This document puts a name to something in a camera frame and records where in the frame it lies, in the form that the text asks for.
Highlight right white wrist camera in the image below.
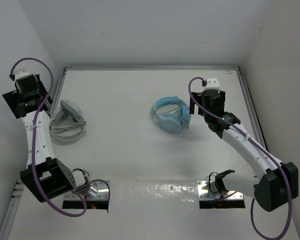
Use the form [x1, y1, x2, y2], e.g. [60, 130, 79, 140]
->
[201, 78, 220, 91]

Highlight blue headphones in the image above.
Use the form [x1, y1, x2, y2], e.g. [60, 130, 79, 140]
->
[151, 96, 191, 134]

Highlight aluminium table frame rail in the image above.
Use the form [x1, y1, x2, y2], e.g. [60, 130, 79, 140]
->
[9, 66, 263, 240]

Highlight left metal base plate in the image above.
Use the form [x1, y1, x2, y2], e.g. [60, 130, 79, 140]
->
[63, 180, 110, 201]

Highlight white headphones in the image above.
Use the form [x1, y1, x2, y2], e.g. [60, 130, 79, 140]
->
[49, 99, 87, 145]

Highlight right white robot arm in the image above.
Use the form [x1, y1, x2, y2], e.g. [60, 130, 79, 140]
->
[189, 89, 299, 212]

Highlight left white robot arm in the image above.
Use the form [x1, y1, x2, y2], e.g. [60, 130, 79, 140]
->
[3, 69, 88, 203]

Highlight thin black wire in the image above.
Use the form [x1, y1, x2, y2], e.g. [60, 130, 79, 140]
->
[207, 171, 218, 195]

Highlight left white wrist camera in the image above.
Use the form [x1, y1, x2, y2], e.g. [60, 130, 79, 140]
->
[9, 69, 33, 81]

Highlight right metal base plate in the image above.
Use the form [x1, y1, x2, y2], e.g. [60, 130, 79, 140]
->
[196, 179, 244, 202]

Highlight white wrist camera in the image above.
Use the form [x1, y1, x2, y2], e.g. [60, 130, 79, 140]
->
[201, 78, 220, 91]
[9, 69, 33, 81]

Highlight white headphone cable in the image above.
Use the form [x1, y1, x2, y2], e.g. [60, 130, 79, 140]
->
[49, 119, 88, 141]

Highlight metal base plate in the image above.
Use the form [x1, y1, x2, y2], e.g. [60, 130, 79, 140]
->
[63, 180, 110, 201]
[196, 179, 244, 202]

